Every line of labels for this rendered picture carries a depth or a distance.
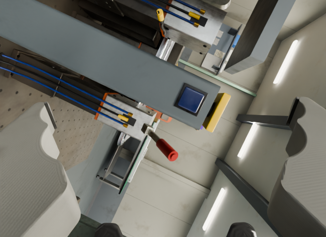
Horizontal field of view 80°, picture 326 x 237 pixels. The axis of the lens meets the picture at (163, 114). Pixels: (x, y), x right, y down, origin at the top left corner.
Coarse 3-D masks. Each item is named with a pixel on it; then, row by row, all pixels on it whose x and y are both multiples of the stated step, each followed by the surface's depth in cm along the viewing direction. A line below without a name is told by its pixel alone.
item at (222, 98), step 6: (216, 96) 32; (222, 96) 28; (228, 96) 28; (216, 102) 29; (222, 102) 28; (216, 108) 28; (222, 108) 28; (210, 114) 30; (216, 114) 28; (204, 120) 32; (210, 120) 28; (216, 120) 28; (204, 126) 30; (210, 126) 28
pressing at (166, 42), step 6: (162, 42) 54; (168, 42) 55; (174, 42) 69; (162, 48) 54; (168, 48) 65; (156, 54) 54; (162, 54) 55; (168, 54) 69; (138, 102) 56; (120, 138) 58; (126, 138) 64; (120, 144) 59
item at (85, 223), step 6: (78, 198) 237; (84, 216) 243; (78, 222) 225; (84, 222) 228; (90, 222) 234; (96, 222) 241; (78, 228) 224; (84, 228) 225; (90, 228) 225; (96, 228) 227; (72, 234) 222; (78, 234) 223; (84, 234) 223; (90, 234) 224
